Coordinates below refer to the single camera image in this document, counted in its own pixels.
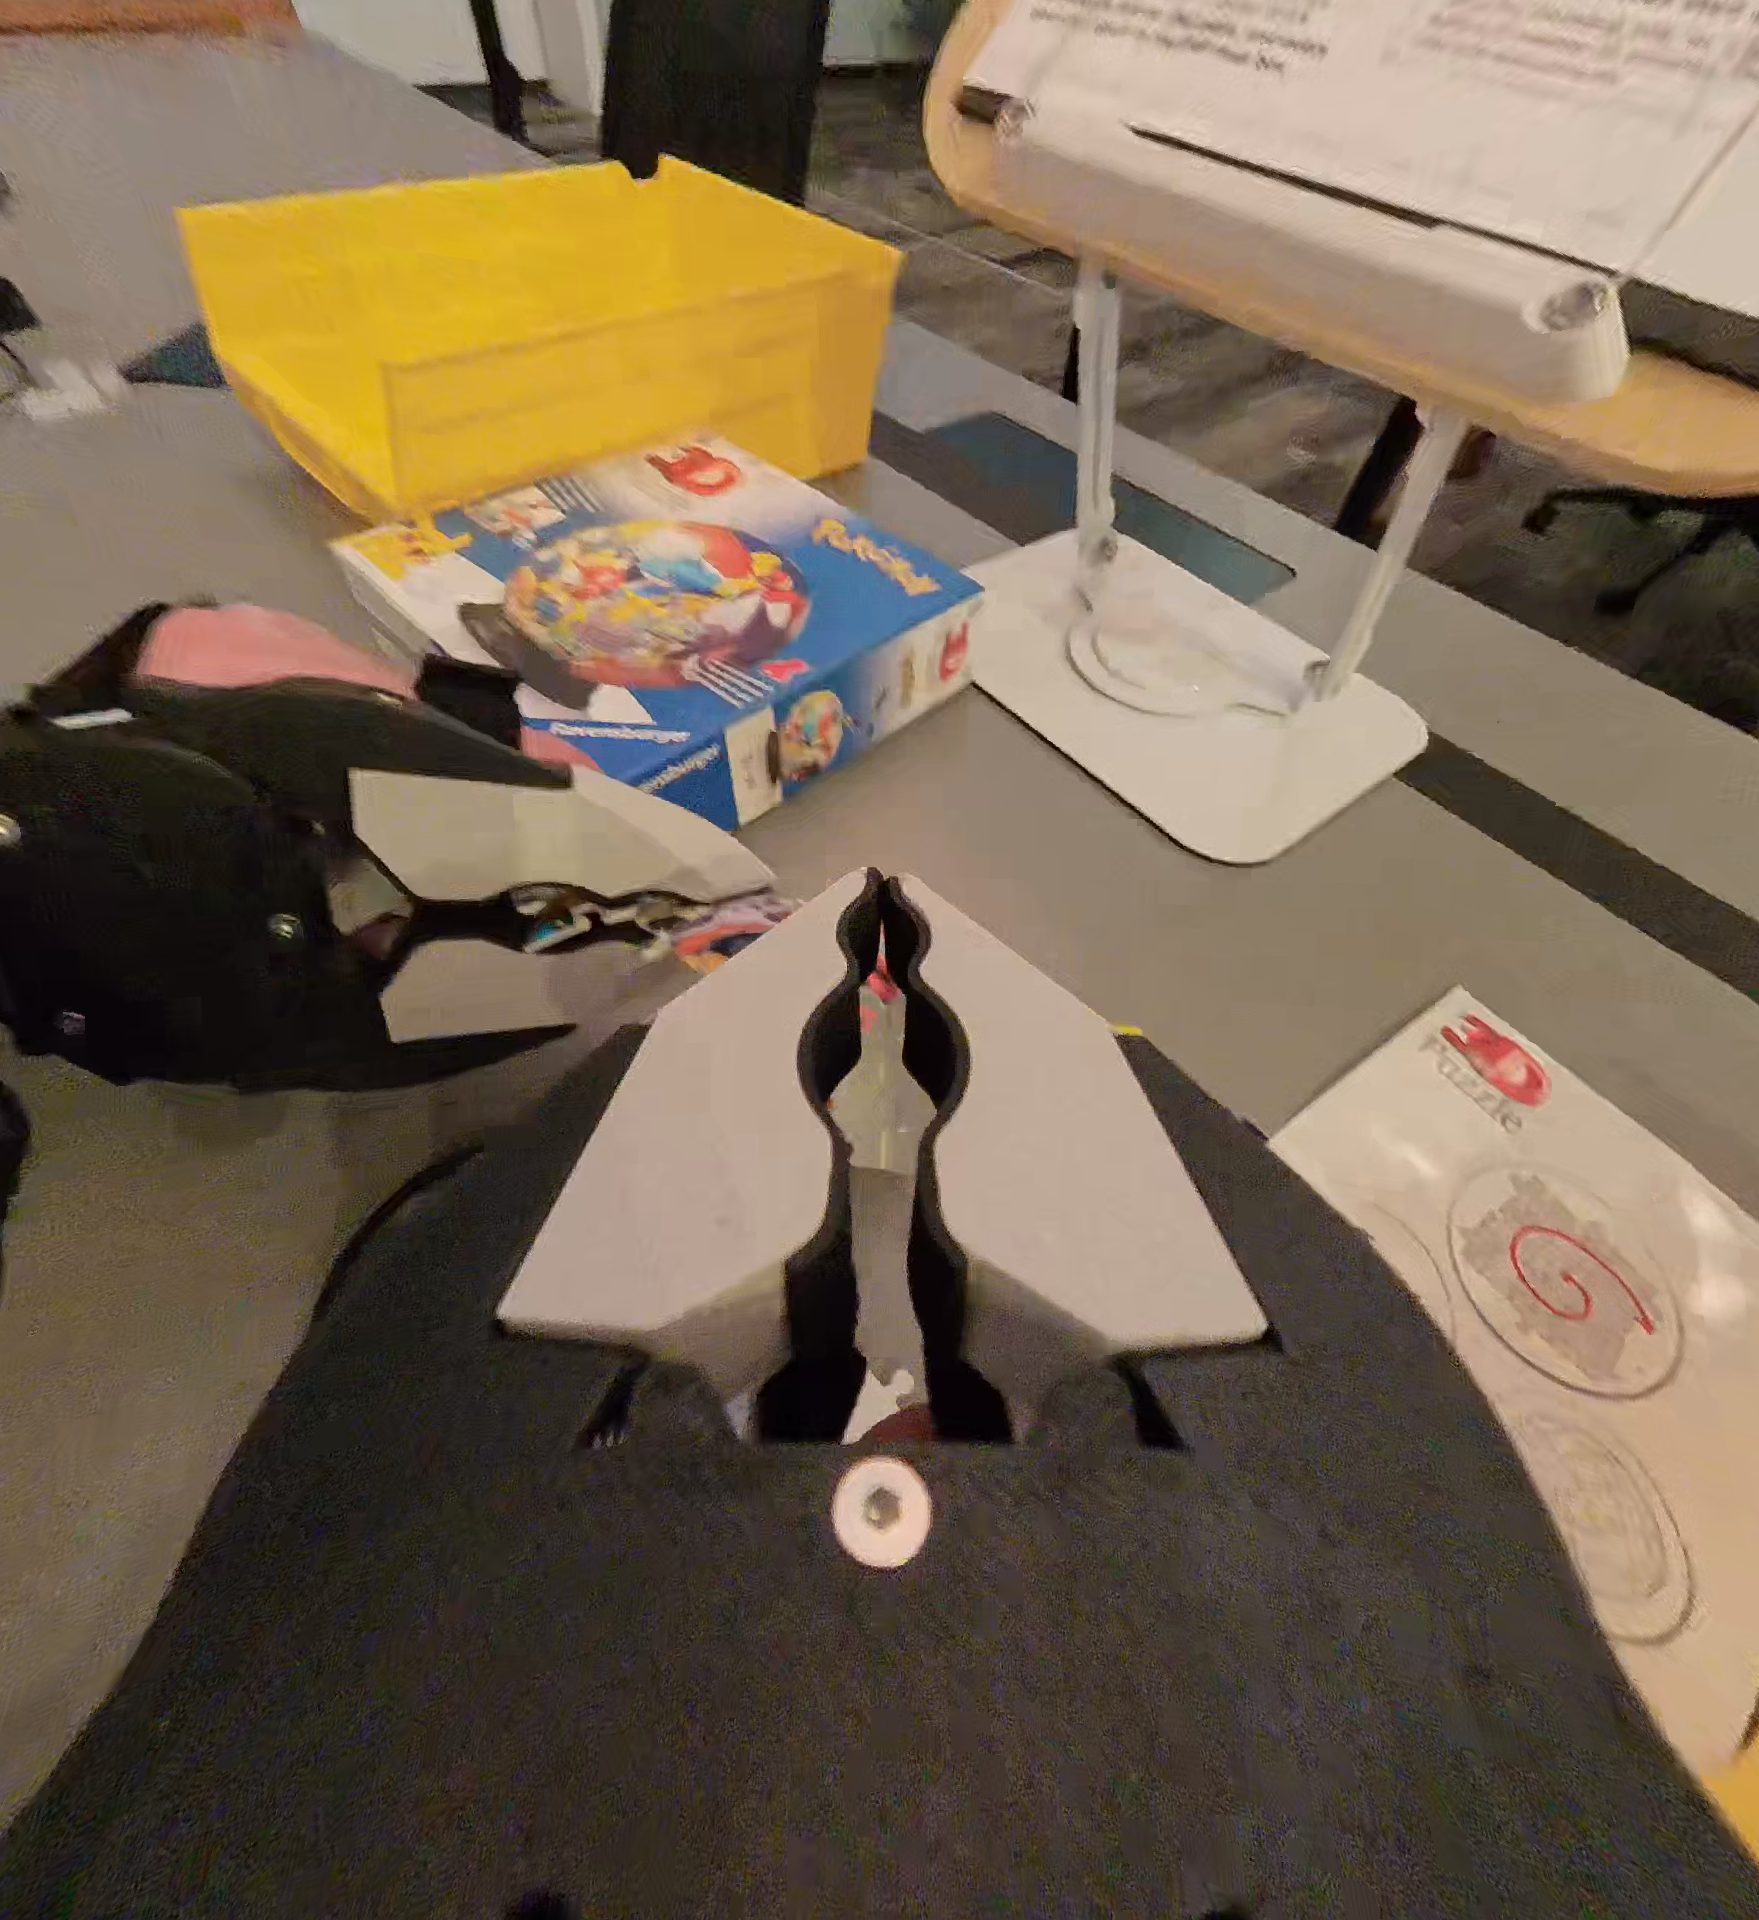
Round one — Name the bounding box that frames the black high-back chair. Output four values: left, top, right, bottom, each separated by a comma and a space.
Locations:
602, 0, 833, 203

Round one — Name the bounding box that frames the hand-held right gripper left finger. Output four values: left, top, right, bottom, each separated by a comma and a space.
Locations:
496, 867, 883, 1441

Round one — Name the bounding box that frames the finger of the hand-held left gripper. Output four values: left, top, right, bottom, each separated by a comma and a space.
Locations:
376, 907, 581, 1048
348, 763, 778, 909

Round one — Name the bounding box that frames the person's left hand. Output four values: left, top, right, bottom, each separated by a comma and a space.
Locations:
129, 598, 425, 704

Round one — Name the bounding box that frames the printed instruction sheet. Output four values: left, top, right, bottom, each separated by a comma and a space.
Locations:
960, 0, 1759, 334

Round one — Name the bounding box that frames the small puzzle piece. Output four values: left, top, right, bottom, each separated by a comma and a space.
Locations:
826, 965, 944, 1441

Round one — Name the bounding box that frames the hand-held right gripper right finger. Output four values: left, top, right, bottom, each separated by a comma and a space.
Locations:
881, 872, 1272, 1441

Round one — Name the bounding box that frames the white instruction leaflet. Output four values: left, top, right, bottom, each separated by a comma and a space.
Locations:
1268, 983, 1759, 1773

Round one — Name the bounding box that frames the blue puzzle box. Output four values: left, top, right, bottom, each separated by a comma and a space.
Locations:
330, 435, 986, 834

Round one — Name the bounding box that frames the colourful puzzle ball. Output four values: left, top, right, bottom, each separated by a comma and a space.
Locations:
511, 880, 810, 976

